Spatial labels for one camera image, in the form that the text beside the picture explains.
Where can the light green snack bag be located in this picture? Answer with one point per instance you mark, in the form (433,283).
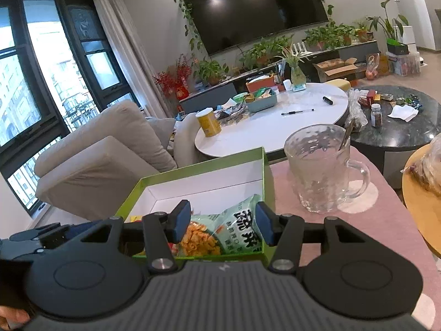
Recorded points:
(232,232)

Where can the black pen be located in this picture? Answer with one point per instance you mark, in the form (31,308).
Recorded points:
(297,112)

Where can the person's left hand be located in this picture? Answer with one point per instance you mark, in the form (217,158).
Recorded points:
(16,316)

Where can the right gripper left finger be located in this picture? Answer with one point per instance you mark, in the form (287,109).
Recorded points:
(162,229)

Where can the clear plastic bag of food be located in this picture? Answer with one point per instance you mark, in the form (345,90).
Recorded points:
(426,170)

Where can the wall television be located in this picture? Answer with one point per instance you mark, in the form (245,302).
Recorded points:
(221,24)

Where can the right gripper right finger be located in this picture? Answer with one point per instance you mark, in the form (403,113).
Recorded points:
(285,234)

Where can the beige armchair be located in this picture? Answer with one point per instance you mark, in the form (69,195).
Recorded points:
(91,171)

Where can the green cardboard box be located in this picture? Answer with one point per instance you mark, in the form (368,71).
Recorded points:
(211,187)

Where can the pink dotted tablecloth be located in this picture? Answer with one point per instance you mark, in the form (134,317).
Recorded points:
(380,214)

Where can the black marker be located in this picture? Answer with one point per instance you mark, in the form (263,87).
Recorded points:
(328,100)

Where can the tall potted leafy plant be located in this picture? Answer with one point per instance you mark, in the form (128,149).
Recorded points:
(392,28)

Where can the round wooden side table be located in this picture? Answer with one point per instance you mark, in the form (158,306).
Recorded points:
(423,205)

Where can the red flower arrangement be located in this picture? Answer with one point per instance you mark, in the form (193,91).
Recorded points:
(174,81)

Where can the blue snack tray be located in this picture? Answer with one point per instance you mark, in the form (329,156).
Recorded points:
(261,101)

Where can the yellow canister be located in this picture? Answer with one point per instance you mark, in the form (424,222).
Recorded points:
(208,122)

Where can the small spice jar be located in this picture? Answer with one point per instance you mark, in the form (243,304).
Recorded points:
(376,115)

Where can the glass mug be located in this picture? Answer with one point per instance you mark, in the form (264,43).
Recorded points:
(323,174)

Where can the white oval coffee table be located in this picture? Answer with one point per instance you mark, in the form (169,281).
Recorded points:
(269,129)

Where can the black window frame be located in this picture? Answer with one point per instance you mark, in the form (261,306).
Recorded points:
(58,72)

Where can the yellow red snack bag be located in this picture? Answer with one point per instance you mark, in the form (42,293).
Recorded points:
(134,218)

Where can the cardboard box on floor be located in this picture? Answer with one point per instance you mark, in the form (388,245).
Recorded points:
(335,69)

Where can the glass vase with plant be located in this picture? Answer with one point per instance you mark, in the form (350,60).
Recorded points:
(293,58)

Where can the white tissue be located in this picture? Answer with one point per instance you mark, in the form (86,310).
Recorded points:
(403,112)

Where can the dark round marble table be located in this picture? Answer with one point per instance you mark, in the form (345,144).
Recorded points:
(390,146)

